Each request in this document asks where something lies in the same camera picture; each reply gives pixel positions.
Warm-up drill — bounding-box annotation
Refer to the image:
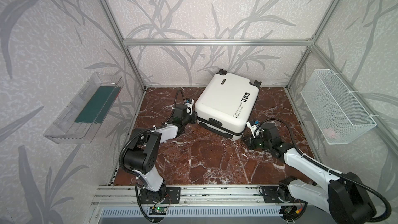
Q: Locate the black and white suitcase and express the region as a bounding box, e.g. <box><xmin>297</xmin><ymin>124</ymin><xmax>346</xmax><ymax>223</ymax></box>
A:
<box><xmin>194</xmin><ymin>69</ymin><xmax>262</xmax><ymax>140</ymax></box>

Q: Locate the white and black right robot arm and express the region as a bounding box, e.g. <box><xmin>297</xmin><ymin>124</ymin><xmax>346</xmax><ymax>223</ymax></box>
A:
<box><xmin>243</xmin><ymin>120</ymin><xmax>377</xmax><ymax>224</ymax></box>

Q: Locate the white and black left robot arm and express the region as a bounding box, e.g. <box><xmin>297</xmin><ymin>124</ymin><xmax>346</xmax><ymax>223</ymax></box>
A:
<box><xmin>119</xmin><ymin>99</ymin><xmax>197</xmax><ymax>198</ymax></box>

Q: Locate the pink object in basket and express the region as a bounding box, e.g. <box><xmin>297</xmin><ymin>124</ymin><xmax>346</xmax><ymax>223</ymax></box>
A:
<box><xmin>322</xmin><ymin>128</ymin><xmax>339</xmax><ymax>139</ymax></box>

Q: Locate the green board in shelf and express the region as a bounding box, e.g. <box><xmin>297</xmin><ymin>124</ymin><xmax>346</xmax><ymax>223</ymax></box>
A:
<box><xmin>75</xmin><ymin>86</ymin><xmax>122</xmax><ymax>123</ymax></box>

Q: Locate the left green circuit board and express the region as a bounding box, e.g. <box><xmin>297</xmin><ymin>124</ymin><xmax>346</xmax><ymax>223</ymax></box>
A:
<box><xmin>148</xmin><ymin>206</ymin><xmax>168</xmax><ymax>216</ymax></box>

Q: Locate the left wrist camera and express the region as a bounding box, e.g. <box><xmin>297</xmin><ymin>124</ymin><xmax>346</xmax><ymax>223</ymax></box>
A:
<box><xmin>184</xmin><ymin>98</ymin><xmax>194</xmax><ymax>115</ymax></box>

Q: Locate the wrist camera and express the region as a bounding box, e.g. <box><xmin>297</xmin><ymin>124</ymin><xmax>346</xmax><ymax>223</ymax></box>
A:
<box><xmin>246</xmin><ymin>120</ymin><xmax>262</xmax><ymax>139</ymax></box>
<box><xmin>184</xmin><ymin>98</ymin><xmax>194</xmax><ymax>115</ymax></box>

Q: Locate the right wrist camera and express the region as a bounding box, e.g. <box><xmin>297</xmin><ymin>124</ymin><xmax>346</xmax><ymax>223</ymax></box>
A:
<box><xmin>246</xmin><ymin>120</ymin><xmax>262</xmax><ymax>139</ymax></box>

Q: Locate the right black corrugated cable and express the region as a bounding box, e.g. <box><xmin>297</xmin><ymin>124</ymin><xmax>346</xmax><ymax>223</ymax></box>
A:
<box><xmin>257</xmin><ymin>118</ymin><xmax>392</xmax><ymax>223</ymax></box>

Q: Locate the black corrugated cable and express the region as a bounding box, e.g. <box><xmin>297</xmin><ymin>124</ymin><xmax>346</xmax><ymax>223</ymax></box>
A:
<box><xmin>118</xmin><ymin>88</ymin><xmax>187</xmax><ymax>223</ymax></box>
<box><xmin>257</xmin><ymin>118</ymin><xmax>392</xmax><ymax>223</ymax></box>

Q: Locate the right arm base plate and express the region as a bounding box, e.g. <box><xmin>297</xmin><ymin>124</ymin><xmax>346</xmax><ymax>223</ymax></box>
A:
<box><xmin>259</xmin><ymin>186</ymin><xmax>291</xmax><ymax>203</ymax></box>

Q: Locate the left black corrugated cable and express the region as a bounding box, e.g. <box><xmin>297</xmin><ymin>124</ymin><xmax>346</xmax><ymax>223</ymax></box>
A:
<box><xmin>118</xmin><ymin>88</ymin><xmax>187</xmax><ymax>223</ymax></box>

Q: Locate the right circuit board with wires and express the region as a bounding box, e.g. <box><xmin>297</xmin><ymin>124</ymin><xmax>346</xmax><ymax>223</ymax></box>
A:
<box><xmin>280</xmin><ymin>206</ymin><xmax>303</xmax><ymax>217</ymax></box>

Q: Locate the white wire mesh basket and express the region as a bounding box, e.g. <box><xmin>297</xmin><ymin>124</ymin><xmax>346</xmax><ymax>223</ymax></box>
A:
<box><xmin>301</xmin><ymin>69</ymin><xmax>377</xmax><ymax>145</ymax></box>

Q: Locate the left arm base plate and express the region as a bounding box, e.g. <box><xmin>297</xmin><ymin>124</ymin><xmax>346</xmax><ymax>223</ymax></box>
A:
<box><xmin>138</xmin><ymin>187</ymin><xmax>181</xmax><ymax>204</ymax></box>

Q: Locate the clear plastic wall shelf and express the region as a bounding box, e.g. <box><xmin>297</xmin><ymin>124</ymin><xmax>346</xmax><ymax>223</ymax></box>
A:
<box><xmin>44</xmin><ymin>72</ymin><xmax>124</xmax><ymax>144</ymax></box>

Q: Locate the aluminium front rail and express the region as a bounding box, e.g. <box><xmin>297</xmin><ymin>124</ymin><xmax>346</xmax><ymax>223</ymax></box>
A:
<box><xmin>90</xmin><ymin>184</ymin><xmax>352</xmax><ymax>207</ymax></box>

